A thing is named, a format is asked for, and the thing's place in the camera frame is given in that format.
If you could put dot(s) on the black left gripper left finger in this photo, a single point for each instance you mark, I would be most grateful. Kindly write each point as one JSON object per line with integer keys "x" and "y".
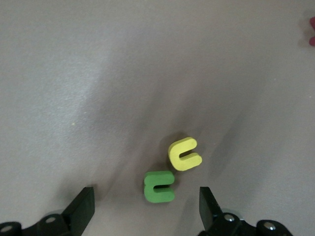
{"x": 69, "y": 223}

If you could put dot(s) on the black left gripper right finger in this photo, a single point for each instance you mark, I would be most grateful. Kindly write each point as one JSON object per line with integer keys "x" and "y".
{"x": 221, "y": 226}

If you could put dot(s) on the yellow foam letter u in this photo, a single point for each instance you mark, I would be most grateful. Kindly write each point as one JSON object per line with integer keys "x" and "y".
{"x": 175, "y": 158}

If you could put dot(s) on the green foam letter n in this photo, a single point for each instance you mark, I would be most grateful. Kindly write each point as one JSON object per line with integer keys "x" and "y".
{"x": 148, "y": 186}

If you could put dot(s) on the dark red foam letter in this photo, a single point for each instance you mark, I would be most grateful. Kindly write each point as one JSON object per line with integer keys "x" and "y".
{"x": 313, "y": 41}

